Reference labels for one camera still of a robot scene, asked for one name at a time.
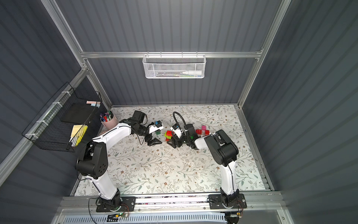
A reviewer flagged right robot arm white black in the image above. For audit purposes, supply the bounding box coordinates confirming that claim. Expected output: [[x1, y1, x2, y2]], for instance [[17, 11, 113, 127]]
[[167, 124, 240, 207]]

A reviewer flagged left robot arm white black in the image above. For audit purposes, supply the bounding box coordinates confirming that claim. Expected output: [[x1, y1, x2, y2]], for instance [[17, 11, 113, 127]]
[[76, 111, 164, 211]]

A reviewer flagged pink pen cup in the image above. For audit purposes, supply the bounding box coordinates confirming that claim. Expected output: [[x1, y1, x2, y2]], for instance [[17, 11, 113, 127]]
[[101, 116, 118, 130]]

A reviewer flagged white marker in basket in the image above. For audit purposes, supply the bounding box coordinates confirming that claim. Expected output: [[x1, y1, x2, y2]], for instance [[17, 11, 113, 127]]
[[182, 70, 202, 77]]

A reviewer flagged yellow sticky note pad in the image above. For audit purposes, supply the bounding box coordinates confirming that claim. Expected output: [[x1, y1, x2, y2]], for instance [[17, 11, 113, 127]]
[[69, 125, 88, 147]]

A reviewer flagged black notebook in basket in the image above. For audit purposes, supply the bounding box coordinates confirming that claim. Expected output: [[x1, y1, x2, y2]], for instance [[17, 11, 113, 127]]
[[60, 103, 96, 125]]

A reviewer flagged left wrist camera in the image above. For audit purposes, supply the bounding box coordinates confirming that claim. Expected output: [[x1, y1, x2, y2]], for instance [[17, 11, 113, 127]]
[[148, 120, 164, 133]]

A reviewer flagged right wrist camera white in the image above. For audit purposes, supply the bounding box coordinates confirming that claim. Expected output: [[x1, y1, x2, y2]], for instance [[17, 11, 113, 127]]
[[171, 124, 183, 139]]

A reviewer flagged black cable loop right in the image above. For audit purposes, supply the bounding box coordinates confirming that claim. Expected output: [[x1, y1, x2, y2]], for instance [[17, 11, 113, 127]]
[[172, 111, 187, 131]]

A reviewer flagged white wire mesh basket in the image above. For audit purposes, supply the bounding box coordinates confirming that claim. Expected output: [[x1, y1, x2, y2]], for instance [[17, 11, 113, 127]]
[[142, 56, 207, 79]]

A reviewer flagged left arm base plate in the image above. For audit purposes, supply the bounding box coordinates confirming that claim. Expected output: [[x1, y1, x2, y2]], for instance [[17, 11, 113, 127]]
[[96, 197, 136, 212]]

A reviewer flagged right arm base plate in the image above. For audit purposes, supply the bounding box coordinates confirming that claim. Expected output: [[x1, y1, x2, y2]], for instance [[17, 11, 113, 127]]
[[207, 194, 247, 210]]

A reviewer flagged black wire wall basket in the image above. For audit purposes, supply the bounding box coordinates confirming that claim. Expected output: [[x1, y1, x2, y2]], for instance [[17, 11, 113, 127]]
[[22, 79, 104, 153]]

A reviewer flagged aluminium rail front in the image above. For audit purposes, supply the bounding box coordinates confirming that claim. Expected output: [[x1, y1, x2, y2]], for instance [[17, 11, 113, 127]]
[[56, 191, 287, 215]]

